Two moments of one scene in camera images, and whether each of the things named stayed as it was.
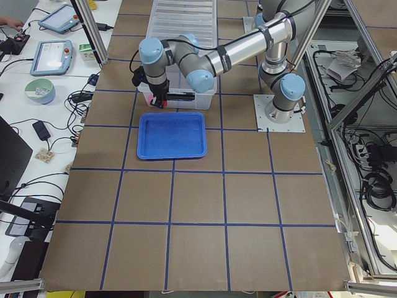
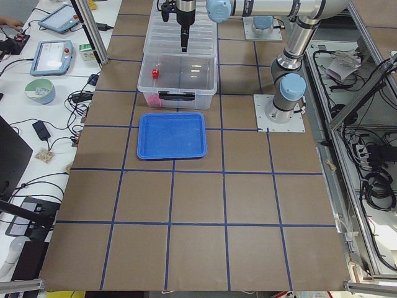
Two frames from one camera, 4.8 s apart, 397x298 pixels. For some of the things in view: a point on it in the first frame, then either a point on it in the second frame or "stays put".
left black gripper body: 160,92 → 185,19
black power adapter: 41,130 stays put
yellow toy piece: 92,4 stays put
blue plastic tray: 171,136 stays put
